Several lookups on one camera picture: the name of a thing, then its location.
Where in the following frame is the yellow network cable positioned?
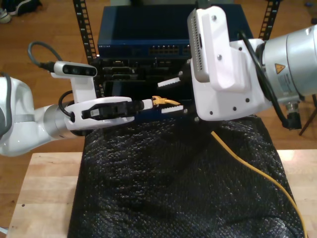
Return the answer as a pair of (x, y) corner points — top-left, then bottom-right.
(151, 95), (309, 238)

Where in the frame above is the black open rack chassis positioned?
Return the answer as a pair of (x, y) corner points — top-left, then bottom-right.
(98, 79), (196, 111)

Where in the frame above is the black rack server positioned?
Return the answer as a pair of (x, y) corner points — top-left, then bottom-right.
(90, 56), (193, 81)

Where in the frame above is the black perforated metal rack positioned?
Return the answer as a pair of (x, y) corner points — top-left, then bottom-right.
(72, 0), (282, 110)

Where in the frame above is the brown wooden chair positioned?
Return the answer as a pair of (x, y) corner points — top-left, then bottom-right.
(298, 94), (317, 136)

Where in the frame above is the black bubble wrap mat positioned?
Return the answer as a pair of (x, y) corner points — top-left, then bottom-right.
(67, 116), (309, 238)

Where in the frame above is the dark sneaker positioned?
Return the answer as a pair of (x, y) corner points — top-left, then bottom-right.
(7, 0), (43, 15)

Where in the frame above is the white sneaker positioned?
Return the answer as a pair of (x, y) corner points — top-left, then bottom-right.
(0, 7), (12, 24)

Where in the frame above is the dark camera cable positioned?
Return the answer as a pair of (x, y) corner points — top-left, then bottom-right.
(0, 41), (76, 124)
(237, 29), (303, 129)

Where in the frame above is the blue network switch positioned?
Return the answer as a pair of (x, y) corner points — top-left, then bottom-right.
(97, 5), (256, 59)

